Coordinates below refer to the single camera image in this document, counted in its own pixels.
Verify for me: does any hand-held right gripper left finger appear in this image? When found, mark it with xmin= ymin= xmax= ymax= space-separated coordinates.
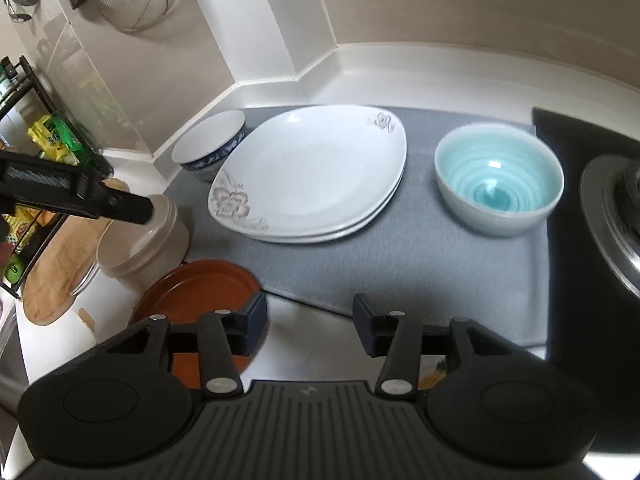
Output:
xmin=107 ymin=292 xmax=269 ymax=396

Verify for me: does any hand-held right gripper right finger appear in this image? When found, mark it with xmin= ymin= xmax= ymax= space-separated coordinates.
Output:
xmin=352 ymin=293 xmax=506 ymax=396

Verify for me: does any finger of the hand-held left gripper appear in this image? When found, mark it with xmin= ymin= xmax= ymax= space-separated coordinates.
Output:
xmin=98 ymin=180 xmax=155 ymax=225

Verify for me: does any cream ridged bowl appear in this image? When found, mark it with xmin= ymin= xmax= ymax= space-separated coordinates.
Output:
xmin=96 ymin=194 xmax=191 ymax=292

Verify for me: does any brown round plate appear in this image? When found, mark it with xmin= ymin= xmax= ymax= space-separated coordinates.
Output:
xmin=129 ymin=259 xmax=266 ymax=376

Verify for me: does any white square floral plate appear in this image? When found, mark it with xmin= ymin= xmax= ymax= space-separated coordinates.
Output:
xmin=220 ymin=160 xmax=407 ymax=245
xmin=207 ymin=105 xmax=407 ymax=236

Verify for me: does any light blue glazed bowl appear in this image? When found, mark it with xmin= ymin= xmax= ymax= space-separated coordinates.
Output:
xmin=434 ymin=122 xmax=565 ymax=237

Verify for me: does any yellow food packet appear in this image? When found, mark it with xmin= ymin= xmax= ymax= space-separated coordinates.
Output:
xmin=27 ymin=115 xmax=81 ymax=166

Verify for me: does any green food packet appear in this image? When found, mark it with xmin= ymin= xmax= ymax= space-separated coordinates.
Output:
xmin=54 ymin=114 xmax=110 ymax=173

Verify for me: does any yellow snack packet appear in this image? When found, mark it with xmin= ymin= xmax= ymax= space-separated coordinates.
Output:
xmin=0 ymin=209 xmax=47 ymax=257

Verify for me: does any grey felt mat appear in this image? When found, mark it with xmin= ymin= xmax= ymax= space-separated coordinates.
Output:
xmin=165 ymin=106 xmax=551 ymax=347

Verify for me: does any wooden cutting board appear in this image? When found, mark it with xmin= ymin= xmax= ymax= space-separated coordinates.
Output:
xmin=22 ymin=177 xmax=131 ymax=325

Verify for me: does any clear splash guard panel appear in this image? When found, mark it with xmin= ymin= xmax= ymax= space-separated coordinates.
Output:
xmin=10 ymin=15 xmax=152 ymax=154

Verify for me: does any black metal rack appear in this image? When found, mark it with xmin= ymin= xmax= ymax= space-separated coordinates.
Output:
xmin=0 ymin=55 xmax=57 ymax=301

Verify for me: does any steel gas burner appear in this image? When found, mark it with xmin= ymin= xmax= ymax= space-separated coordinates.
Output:
xmin=580 ymin=155 xmax=640 ymax=301

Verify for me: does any black glass cooktop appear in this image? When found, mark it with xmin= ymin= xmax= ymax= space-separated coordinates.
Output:
xmin=531 ymin=106 xmax=640 ymax=361

